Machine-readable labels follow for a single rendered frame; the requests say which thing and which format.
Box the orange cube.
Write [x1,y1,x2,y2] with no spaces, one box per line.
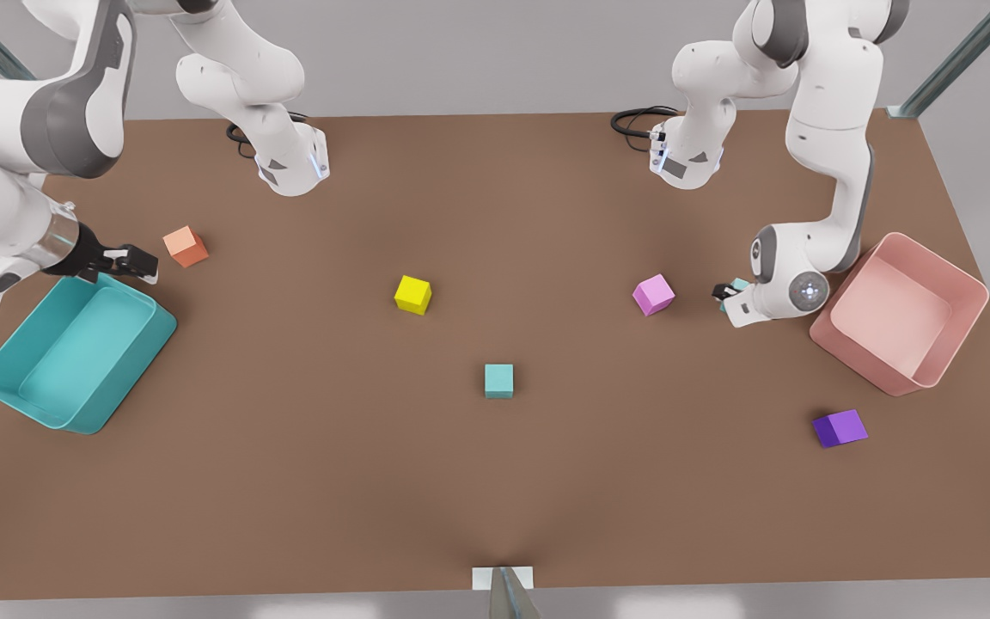
[162,225,210,269]

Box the pink cube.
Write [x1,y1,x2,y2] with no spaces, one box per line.
[632,273,676,317]

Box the teal plastic tray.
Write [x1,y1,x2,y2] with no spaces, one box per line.
[0,273,179,435]

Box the pink plastic tray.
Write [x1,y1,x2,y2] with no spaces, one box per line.
[810,231,990,398]

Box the purple cube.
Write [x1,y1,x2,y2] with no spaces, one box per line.
[812,408,870,450]

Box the yellow cube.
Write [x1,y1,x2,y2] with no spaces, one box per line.
[394,275,433,316]

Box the black cable loop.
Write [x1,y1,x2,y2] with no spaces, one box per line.
[226,111,311,161]
[610,106,681,155]

